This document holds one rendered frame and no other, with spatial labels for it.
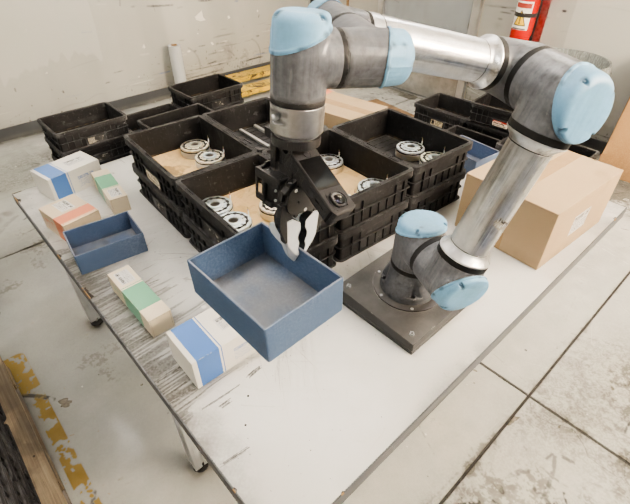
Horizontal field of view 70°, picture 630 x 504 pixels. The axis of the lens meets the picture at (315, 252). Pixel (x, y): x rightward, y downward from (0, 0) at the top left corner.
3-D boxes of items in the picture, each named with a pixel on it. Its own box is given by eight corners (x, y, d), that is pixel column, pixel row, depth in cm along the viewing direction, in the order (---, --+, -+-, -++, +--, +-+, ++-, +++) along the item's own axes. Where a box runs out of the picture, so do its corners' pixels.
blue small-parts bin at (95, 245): (133, 228, 151) (127, 210, 147) (148, 250, 141) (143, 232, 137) (70, 249, 142) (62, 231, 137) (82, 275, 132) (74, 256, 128)
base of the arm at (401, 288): (447, 286, 122) (455, 259, 115) (413, 315, 114) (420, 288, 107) (402, 258, 130) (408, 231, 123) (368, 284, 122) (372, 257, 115)
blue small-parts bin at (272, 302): (343, 309, 71) (344, 277, 67) (268, 363, 63) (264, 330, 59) (265, 252, 83) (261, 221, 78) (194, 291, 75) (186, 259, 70)
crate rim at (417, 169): (474, 148, 152) (475, 141, 150) (415, 176, 137) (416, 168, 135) (387, 113, 176) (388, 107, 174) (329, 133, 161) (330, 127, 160)
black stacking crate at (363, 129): (467, 173, 158) (474, 143, 151) (411, 202, 143) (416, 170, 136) (385, 136, 182) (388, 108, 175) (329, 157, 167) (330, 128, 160)
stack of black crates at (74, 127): (125, 167, 300) (105, 101, 272) (146, 184, 283) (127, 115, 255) (63, 188, 279) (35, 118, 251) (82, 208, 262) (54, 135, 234)
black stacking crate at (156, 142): (261, 183, 152) (258, 152, 145) (180, 214, 138) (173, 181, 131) (204, 144, 176) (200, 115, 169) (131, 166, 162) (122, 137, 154)
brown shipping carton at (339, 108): (384, 141, 204) (387, 106, 194) (356, 158, 190) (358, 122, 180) (331, 124, 218) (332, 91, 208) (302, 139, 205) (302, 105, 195)
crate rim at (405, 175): (415, 176, 137) (416, 168, 135) (342, 210, 122) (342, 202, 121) (329, 133, 161) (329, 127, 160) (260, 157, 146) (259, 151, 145)
